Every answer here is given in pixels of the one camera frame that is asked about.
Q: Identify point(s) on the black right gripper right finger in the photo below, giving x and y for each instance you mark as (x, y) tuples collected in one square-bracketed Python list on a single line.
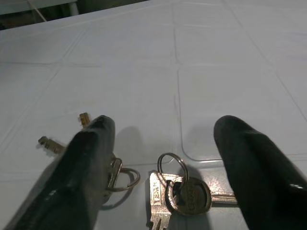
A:
[(259, 172)]

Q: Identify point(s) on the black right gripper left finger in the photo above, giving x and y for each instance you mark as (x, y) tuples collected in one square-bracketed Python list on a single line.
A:
[(79, 172)]

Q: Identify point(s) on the brass round-head key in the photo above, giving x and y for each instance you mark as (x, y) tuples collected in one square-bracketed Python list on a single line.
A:
[(196, 198)]

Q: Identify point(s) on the silver square-head key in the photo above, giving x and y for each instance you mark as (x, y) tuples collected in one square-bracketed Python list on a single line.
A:
[(156, 198)]

